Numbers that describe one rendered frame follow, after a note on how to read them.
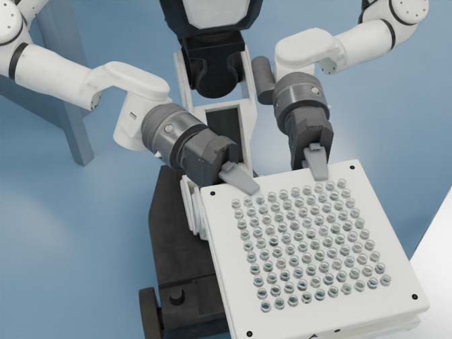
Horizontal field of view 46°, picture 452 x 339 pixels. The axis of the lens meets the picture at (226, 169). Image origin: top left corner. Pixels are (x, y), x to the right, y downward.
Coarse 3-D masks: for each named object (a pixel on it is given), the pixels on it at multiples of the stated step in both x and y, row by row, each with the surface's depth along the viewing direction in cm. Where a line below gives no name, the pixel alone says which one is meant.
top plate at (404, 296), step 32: (352, 160) 80; (224, 192) 76; (352, 192) 76; (224, 224) 73; (288, 224) 73; (384, 224) 73; (224, 256) 70; (256, 256) 70; (288, 256) 70; (384, 256) 70; (224, 288) 68; (256, 288) 67; (352, 288) 67; (384, 288) 67; (416, 288) 67; (256, 320) 64; (288, 320) 64; (320, 320) 64; (352, 320) 64; (384, 320) 66
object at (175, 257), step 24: (168, 168) 195; (168, 192) 188; (168, 216) 182; (168, 240) 176; (192, 240) 176; (168, 264) 170; (192, 264) 170; (168, 288) 160; (192, 288) 160; (216, 288) 162; (168, 312) 155; (192, 312) 156; (216, 312) 157; (168, 336) 159; (192, 336) 163
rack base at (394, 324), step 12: (204, 216) 79; (216, 264) 74; (228, 312) 70; (228, 324) 71; (372, 324) 69; (384, 324) 69; (396, 324) 69; (408, 324) 69; (324, 336) 68; (336, 336) 68; (348, 336) 68; (360, 336) 68; (372, 336) 69
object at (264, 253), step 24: (336, 192) 76; (264, 216) 74; (288, 216) 73; (264, 240) 71; (288, 240) 70; (312, 240) 71; (336, 240) 71; (264, 264) 69; (312, 264) 68; (336, 264) 70; (360, 264) 69; (288, 288) 68
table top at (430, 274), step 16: (448, 192) 100; (448, 208) 97; (432, 224) 95; (448, 224) 95; (432, 240) 93; (448, 240) 93; (416, 256) 91; (432, 256) 91; (448, 256) 91; (416, 272) 89; (432, 272) 89; (448, 272) 89; (432, 288) 87; (448, 288) 87; (432, 304) 86; (448, 304) 86; (432, 320) 84; (448, 320) 84; (384, 336) 82; (400, 336) 82; (416, 336) 82; (432, 336) 82; (448, 336) 82
